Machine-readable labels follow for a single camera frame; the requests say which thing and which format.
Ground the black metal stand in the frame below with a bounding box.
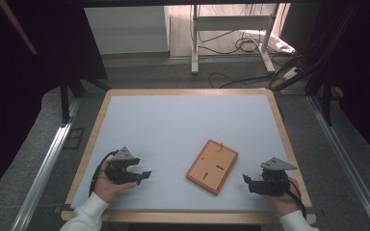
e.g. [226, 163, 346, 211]
[269, 4, 359, 127]
[59, 71, 112, 125]

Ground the white power strip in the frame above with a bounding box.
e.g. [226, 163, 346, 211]
[281, 66, 303, 81]

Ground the orange wooden box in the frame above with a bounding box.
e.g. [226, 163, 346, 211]
[185, 139, 240, 196]

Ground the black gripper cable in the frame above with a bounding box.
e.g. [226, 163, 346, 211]
[89, 149, 119, 197]
[285, 178, 307, 219]

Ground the person's right hand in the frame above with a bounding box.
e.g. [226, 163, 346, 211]
[263, 177, 303, 218]

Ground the tangle of black cables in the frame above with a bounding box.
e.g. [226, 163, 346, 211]
[198, 29, 273, 56]

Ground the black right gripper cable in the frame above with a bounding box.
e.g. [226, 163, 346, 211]
[285, 178, 307, 219]

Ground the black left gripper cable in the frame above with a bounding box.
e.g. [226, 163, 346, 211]
[89, 149, 119, 197]

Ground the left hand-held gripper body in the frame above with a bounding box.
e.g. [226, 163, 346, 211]
[104, 146, 142, 186]

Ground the white metal desk frame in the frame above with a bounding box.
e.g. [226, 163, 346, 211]
[191, 3, 282, 75]

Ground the white table mat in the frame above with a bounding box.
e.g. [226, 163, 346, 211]
[70, 94, 304, 212]

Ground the black floor cable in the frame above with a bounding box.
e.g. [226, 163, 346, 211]
[208, 72, 273, 90]

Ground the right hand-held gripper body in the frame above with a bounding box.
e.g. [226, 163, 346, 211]
[249, 157, 298, 196]

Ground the person's left hand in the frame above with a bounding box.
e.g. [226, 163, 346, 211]
[93, 167, 139, 204]

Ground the wooden bar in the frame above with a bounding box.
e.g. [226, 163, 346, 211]
[0, 0, 39, 56]

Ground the aluminium rail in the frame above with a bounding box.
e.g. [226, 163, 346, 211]
[306, 95, 370, 231]
[10, 97, 81, 231]

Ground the white cabinet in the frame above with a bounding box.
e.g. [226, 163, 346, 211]
[84, 5, 171, 56]

